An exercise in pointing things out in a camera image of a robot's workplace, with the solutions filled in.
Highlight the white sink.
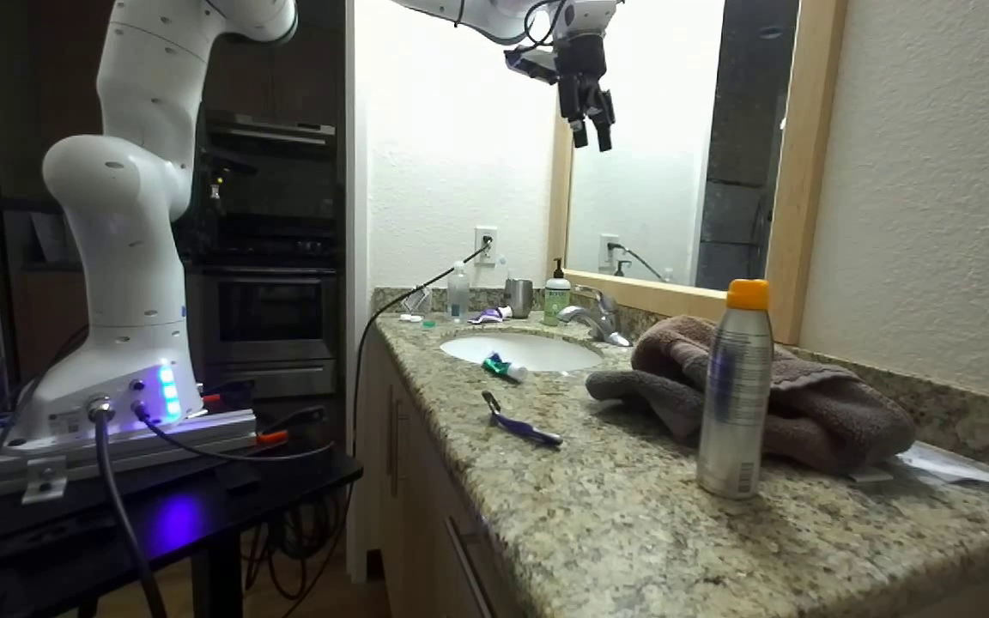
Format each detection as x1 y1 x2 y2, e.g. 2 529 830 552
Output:
440 331 606 373

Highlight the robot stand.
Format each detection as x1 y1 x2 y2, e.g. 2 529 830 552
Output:
0 407 365 618

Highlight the grey cable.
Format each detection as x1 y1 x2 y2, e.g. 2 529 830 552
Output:
86 395 171 618

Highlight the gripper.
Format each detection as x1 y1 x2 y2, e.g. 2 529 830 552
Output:
555 33 617 154

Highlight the silver bottle with orange cap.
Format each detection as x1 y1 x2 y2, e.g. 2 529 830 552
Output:
696 279 775 500

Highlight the built-in oven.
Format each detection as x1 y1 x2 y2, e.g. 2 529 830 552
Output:
184 110 346 401

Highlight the wood framed mirror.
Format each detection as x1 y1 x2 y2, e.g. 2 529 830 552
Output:
545 0 849 346

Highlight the purple razor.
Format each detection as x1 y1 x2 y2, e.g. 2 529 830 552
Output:
481 391 565 448

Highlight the green toothpaste tube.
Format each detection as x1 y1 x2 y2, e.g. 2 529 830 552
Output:
482 352 531 384

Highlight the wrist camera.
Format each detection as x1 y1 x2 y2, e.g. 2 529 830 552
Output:
504 46 561 86

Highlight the green soap dispenser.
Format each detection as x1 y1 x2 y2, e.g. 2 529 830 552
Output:
543 257 573 328

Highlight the chrome tap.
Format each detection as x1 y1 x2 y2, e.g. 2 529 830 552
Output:
557 285 634 348

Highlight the orange clamp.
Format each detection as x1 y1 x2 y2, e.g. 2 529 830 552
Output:
254 406 329 446
201 388 257 410

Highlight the black cable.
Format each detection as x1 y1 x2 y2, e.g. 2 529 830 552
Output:
347 240 494 460
129 401 337 464

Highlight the cabinet door handle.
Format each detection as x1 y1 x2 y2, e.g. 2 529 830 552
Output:
386 385 402 500

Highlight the drawer handle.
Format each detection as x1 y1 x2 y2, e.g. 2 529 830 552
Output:
445 513 497 618

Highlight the metal cup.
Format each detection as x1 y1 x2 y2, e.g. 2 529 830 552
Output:
504 276 536 320

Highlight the brown towel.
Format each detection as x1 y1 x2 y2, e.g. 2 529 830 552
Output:
585 315 919 476

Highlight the clear plastic bottle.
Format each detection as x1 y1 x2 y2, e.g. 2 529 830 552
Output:
446 260 471 323

